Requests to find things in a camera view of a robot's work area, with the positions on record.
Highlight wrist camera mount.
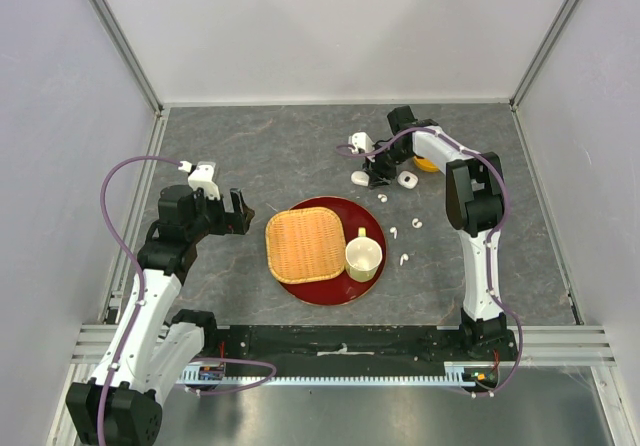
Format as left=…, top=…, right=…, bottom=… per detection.
left=348, top=131, right=375, bottom=155
left=188, top=161, right=221, bottom=200

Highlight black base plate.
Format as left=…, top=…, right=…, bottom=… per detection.
left=198, top=325, right=517, bottom=378

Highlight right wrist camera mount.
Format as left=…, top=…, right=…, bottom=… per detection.
left=348, top=131, right=375, bottom=155

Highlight cream mug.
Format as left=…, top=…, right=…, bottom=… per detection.
left=345, top=227, right=383, bottom=283

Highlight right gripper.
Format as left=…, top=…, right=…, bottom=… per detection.
left=362, top=143, right=412, bottom=190

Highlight aluminium frame post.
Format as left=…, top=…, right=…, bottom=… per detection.
left=67, top=0, right=165, bottom=115
left=509, top=0, right=601, bottom=110

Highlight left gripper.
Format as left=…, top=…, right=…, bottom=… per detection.
left=186, top=188, right=253, bottom=242

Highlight right aluminium frame post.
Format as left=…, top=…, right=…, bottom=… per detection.
left=509, top=0, right=601, bottom=110

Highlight grey cable duct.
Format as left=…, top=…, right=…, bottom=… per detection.
left=176, top=362, right=498, bottom=390

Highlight left aluminium frame post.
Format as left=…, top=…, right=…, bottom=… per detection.
left=67, top=0, right=165, bottom=115

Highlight white oval charging case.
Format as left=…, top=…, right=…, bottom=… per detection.
left=350, top=170, right=370, bottom=187

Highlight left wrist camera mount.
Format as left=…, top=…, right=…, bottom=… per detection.
left=188, top=161, right=221, bottom=200

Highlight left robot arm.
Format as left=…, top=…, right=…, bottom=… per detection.
left=65, top=185, right=254, bottom=445

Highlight woven bamboo basket plate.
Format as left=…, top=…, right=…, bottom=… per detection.
left=265, top=207, right=346, bottom=285

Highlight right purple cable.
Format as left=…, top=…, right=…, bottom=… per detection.
left=334, top=126, right=525, bottom=399

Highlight red round tray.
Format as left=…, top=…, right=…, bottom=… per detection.
left=280, top=196, right=387, bottom=306

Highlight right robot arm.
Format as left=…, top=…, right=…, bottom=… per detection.
left=349, top=106, right=518, bottom=360

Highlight orange bowl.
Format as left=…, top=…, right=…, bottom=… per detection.
left=413, top=156, right=439, bottom=173

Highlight white square earbud case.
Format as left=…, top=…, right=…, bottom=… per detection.
left=397, top=171, right=419, bottom=190

